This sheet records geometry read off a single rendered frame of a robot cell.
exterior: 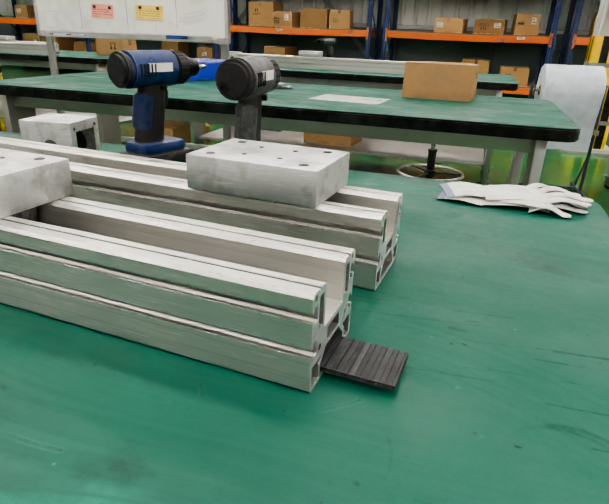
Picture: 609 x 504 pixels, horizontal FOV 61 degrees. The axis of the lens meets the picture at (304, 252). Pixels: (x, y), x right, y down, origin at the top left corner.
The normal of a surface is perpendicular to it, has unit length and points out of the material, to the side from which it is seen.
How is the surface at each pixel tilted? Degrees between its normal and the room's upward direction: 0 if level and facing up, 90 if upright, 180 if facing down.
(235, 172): 90
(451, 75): 88
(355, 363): 0
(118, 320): 90
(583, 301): 0
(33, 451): 0
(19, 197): 90
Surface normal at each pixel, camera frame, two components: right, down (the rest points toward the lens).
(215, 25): -0.31, 0.36
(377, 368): 0.04, -0.92
